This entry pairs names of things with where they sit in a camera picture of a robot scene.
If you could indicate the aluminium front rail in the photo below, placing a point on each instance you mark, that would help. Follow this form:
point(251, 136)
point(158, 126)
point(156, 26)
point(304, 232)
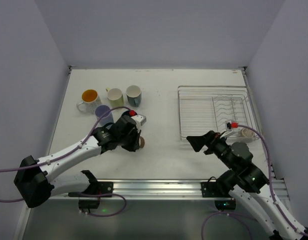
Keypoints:
point(153, 188)

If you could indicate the pale yellow-green mug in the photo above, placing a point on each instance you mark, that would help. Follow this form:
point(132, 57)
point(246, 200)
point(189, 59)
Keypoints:
point(115, 97)

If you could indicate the white floral orange-inside mug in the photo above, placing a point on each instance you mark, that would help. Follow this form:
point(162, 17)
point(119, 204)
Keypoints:
point(90, 100)

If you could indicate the cream cup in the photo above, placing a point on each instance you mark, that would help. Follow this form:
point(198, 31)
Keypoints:
point(141, 142)

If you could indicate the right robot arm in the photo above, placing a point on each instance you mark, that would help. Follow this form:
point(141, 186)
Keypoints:
point(247, 184)

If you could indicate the dark blue mug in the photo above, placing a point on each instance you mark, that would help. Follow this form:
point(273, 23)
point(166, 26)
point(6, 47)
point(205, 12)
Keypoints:
point(126, 113)

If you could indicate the lilac plastic cup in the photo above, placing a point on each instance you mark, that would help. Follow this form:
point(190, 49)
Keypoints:
point(103, 115)

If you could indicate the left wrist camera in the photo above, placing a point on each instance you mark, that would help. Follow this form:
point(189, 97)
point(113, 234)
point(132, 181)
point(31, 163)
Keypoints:
point(140, 120)

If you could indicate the small woven-pattern glass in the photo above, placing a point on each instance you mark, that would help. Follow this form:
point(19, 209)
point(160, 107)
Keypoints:
point(246, 135)

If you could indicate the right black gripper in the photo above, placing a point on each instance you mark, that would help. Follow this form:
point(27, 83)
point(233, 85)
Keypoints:
point(210, 143)

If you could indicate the metal wire dish rack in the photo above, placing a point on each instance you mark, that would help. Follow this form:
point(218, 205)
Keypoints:
point(204, 108)

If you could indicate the grey-teal mug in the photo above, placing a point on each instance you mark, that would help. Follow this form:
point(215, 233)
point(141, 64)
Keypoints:
point(134, 95)

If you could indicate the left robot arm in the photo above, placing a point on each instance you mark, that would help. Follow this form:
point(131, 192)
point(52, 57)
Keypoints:
point(53, 166)

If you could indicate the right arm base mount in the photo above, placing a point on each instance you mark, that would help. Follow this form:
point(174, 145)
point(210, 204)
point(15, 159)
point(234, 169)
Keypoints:
point(209, 189)

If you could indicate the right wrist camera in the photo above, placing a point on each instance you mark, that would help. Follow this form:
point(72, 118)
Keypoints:
point(231, 128)

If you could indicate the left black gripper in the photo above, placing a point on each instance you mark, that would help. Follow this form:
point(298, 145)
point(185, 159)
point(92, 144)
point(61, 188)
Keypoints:
point(133, 141)

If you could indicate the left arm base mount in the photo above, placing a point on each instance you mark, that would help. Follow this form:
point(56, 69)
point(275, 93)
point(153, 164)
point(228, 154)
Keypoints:
point(101, 188)

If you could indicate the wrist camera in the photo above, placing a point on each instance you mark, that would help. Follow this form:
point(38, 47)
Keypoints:
point(140, 120)
point(231, 128)

